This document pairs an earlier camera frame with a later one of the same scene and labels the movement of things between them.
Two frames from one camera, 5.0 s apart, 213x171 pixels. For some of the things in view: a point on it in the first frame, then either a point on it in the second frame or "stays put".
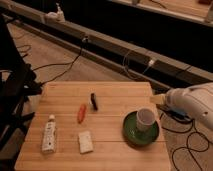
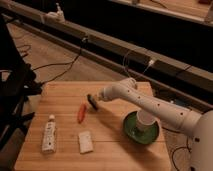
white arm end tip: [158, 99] to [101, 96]
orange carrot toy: [82, 113] stays put
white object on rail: [56, 16] stays put
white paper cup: [145, 118] stays put
